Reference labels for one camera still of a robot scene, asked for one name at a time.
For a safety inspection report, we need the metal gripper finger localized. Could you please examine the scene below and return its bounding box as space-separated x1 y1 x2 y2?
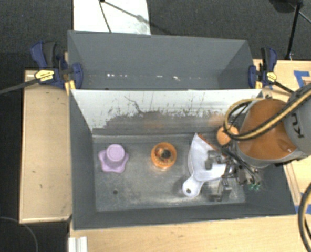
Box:
209 179 233 202
204 149 226 171

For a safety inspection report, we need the white paddle cutting board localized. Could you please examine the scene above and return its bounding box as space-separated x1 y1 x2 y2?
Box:
182 132 236 198

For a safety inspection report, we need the orange round container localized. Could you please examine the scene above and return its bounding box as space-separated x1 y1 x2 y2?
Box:
150 142 178 171

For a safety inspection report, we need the purple flower-shaped toy cup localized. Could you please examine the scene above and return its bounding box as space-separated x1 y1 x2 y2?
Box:
97 143 130 174

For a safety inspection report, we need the grey metal bin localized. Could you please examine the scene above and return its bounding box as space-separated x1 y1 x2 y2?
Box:
66 29 297 230

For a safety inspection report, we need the pale wood flat board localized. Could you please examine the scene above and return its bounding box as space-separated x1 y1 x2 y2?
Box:
18 69 73 224

